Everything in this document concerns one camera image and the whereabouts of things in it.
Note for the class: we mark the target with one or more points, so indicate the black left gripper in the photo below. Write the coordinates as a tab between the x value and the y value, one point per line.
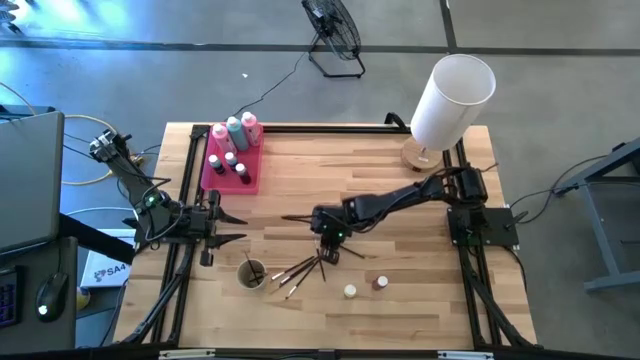
207	227

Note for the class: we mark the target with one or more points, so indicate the grey laptop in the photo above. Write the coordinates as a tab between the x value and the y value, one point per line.
27	180

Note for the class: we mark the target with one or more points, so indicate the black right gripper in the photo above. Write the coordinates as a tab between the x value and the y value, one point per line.
330	220

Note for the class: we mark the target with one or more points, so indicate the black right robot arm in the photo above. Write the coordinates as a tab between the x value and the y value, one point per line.
400	197

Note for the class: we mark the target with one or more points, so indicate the small yellow paint bottle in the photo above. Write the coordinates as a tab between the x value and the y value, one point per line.
350	291

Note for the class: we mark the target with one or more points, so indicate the small magenta paint bottle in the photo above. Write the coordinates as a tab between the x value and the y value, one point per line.
380	282

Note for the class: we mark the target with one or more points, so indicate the person's shoe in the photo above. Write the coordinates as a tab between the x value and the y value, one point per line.
7	20

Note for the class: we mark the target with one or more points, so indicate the black floor fan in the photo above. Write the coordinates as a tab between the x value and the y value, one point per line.
332	25

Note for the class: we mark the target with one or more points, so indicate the silver frame bracket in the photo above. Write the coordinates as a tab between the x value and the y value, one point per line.
185	354
465	355

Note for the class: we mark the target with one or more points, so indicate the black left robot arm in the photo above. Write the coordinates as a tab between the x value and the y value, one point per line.
135	180

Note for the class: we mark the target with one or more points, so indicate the large teal paint bottle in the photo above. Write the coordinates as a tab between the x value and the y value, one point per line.
238	136

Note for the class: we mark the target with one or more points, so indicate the blue-grey metal desk frame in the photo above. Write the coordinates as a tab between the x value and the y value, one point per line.
597	230

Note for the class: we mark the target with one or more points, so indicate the thin black paintbrush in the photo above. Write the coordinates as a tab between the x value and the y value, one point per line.
252	268

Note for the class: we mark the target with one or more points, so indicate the black computer mouse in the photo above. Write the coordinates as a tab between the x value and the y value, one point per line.
50	295

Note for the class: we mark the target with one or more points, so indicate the black desk beam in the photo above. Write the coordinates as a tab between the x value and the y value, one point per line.
95	239

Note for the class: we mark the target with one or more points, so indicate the white cardboard box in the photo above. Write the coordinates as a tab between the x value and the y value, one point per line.
107	274

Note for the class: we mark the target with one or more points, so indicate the pink plastic tray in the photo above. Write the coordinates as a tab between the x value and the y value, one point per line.
235	182

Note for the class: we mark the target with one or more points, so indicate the flat paintbrush silver ferrule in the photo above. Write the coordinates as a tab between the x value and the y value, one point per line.
302	280

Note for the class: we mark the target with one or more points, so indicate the black paintbrush orange bristles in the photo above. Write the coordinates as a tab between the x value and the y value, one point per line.
255	281

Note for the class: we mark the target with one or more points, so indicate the large pink paint bottle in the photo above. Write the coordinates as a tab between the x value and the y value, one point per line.
251	131
223	142

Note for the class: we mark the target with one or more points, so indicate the dark grey desk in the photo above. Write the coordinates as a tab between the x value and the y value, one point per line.
50	337

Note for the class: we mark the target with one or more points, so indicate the white ribbed cup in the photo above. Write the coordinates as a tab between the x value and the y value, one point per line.
242	284

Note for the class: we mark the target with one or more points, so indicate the black keyboard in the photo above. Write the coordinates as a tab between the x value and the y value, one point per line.
7	300

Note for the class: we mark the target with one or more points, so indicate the yellow ball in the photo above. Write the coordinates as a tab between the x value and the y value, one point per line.
82	298

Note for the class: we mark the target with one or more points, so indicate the table lamp white shade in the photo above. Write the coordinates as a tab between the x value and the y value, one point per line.
450	105

